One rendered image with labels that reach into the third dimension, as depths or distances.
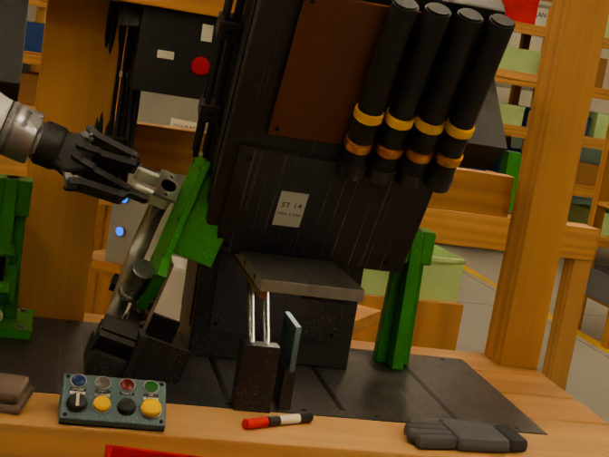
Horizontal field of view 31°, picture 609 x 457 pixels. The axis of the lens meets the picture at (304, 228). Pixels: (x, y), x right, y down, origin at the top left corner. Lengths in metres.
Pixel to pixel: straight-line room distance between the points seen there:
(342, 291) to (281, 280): 0.09
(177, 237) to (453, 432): 0.53
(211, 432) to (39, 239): 0.66
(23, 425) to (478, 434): 0.69
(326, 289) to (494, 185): 0.82
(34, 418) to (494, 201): 1.17
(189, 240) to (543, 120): 0.88
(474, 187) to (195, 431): 0.98
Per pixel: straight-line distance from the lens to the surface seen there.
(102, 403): 1.59
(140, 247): 1.90
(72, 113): 2.09
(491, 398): 2.05
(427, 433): 1.72
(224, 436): 1.62
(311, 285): 1.62
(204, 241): 1.77
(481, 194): 2.36
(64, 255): 2.13
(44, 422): 1.59
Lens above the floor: 1.46
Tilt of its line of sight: 9 degrees down
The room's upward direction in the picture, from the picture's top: 9 degrees clockwise
